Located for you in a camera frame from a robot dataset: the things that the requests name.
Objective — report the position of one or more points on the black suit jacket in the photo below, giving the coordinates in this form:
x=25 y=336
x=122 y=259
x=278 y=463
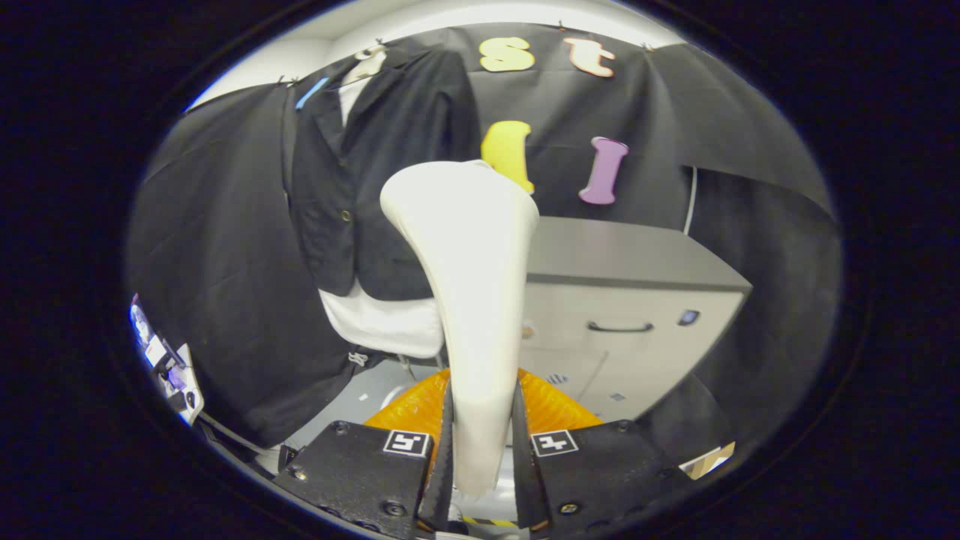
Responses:
x=405 y=150

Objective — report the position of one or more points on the black backdrop cloth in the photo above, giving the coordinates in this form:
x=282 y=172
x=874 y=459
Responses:
x=225 y=247

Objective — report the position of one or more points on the beige cabinet with grey top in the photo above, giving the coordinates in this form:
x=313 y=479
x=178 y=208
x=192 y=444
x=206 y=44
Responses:
x=622 y=251

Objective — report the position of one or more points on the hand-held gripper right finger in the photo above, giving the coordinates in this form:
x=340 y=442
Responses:
x=525 y=480

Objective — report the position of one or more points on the white clothes hanger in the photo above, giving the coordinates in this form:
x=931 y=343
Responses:
x=370 y=64

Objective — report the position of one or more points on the white shirt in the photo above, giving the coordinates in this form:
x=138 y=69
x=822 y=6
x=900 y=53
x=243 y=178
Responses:
x=382 y=322

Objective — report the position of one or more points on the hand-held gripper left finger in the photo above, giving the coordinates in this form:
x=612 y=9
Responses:
x=444 y=480

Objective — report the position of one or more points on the cardboard piece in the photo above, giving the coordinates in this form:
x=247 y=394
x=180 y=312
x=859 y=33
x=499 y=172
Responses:
x=709 y=459

